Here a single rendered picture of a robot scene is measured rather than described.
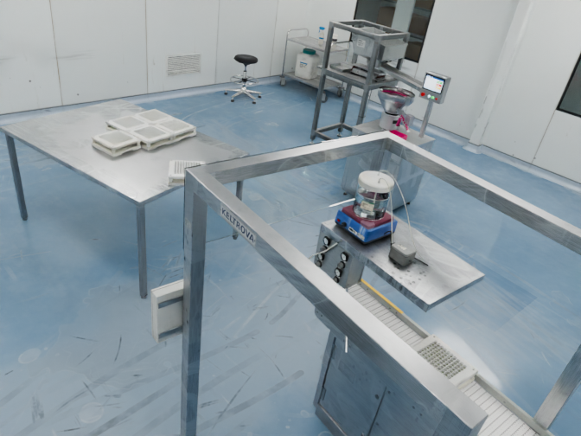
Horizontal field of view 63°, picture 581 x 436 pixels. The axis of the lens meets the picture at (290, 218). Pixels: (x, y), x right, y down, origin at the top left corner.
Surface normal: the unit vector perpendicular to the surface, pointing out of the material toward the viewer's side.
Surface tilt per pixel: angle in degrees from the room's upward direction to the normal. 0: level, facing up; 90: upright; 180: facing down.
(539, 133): 90
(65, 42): 90
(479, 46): 90
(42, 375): 0
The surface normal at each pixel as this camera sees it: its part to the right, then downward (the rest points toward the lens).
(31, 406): 0.14, -0.84
